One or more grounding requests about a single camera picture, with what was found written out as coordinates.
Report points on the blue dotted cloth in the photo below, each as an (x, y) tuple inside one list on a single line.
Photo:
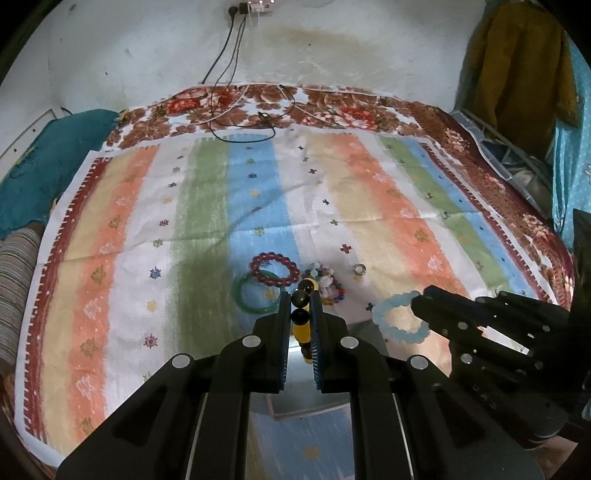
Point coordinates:
[(572, 161)]

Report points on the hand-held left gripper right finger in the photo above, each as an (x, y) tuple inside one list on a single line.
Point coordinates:
[(316, 344)]

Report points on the metal jewelry box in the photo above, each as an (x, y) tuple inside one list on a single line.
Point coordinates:
[(369, 333)]

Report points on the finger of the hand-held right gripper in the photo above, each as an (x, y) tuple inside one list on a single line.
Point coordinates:
[(531, 318), (438, 309)]

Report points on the striped pastel cloth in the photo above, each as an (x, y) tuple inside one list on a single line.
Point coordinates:
[(138, 258)]

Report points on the grey checked cloth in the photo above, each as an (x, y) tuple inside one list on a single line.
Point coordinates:
[(508, 157)]

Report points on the white wall conduit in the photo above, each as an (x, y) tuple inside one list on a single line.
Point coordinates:
[(27, 131)]

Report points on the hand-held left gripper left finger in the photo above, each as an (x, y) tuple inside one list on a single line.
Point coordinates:
[(282, 344)]

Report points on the striped pillow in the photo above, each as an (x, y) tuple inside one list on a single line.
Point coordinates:
[(16, 277)]

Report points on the mustard yellow garment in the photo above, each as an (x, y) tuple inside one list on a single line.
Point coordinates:
[(521, 60)]

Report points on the teal cloth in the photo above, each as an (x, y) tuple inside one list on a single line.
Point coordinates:
[(41, 161)]

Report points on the green jade bangle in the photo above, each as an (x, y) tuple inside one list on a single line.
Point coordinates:
[(237, 293)]

